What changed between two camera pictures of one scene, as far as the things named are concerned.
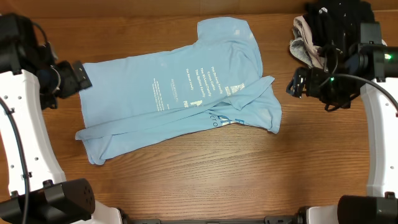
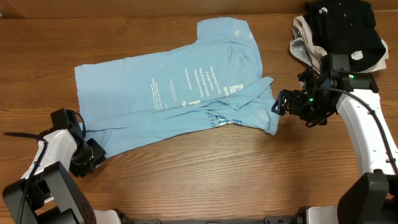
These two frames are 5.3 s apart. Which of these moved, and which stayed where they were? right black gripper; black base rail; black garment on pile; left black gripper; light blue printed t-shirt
Moved: left black gripper; right black gripper
Stayed: black base rail; light blue printed t-shirt; black garment on pile
